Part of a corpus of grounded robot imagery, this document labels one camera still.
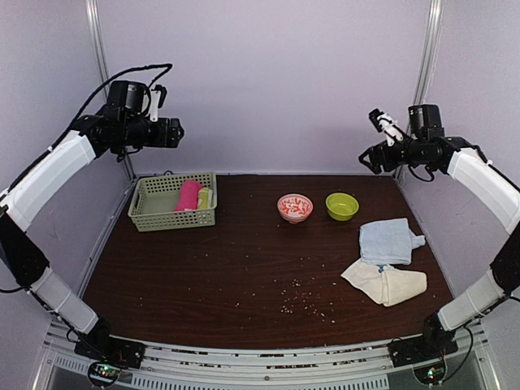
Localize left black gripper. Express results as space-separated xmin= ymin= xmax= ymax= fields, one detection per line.
xmin=122 ymin=117 xmax=184 ymax=148

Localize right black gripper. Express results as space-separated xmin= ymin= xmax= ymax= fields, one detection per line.
xmin=358 ymin=136 xmax=427 ymax=175

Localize pink towel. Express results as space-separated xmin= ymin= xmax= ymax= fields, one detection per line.
xmin=175 ymin=180 xmax=203 ymax=212

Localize green lemon pattern towel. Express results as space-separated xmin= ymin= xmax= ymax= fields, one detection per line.
xmin=197 ymin=187 xmax=215 ymax=210

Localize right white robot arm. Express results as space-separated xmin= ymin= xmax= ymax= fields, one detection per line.
xmin=358 ymin=104 xmax=519 ymax=359

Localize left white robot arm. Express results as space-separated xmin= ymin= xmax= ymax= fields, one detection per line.
xmin=1 ymin=80 xmax=184 ymax=361

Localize lime green bowl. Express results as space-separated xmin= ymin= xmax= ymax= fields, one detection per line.
xmin=325 ymin=193 xmax=359 ymax=222

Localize green perforated plastic basket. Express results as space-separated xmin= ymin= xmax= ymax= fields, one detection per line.
xmin=128 ymin=172 xmax=218 ymax=232

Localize light blue towel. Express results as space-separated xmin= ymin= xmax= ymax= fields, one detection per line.
xmin=359 ymin=218 xmax=426 ymax=266

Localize red white patterned bowl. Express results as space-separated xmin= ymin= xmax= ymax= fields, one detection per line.
xmin=277 ymin=193 xmax=314 ymax=224

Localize cream white towel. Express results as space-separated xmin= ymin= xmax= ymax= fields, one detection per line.
xmin=340 ymin=259 xmax=427 ymax=307

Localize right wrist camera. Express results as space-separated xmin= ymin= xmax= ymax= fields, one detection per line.
xmin=368 ymin=108 xmax=406 ymax=146

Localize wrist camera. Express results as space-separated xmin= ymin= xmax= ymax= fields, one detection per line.
xmin=368 ymin=108 xmax=406 ymax=146
xmin=148 ymin=84 xmax=167 ymax=122

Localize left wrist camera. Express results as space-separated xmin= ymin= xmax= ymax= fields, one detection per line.
xmin=148 ymin=84 xmax=167 ymax=122

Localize right aluminium frame post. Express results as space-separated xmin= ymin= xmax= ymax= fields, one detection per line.
xmin=392 ymin=0 xmax=444 ymax=180

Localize aluminium frame post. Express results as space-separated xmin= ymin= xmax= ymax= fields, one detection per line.
xmin=84 ymin=0 xmax=136 ymax=180
xmin=392 ymin=0 xmax=444 ymax=180

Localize left aluminium frame post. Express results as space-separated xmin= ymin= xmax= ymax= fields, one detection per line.
xmin=84 ymin=0 xmax=136 ymax=180

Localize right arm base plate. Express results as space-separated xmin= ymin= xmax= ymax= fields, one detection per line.
xmin=388 ymin=336 xmax=458 ymax=387

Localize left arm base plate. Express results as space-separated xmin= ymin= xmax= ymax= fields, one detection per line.
xmin=74 ymin=336 xmax=145 ymax=388

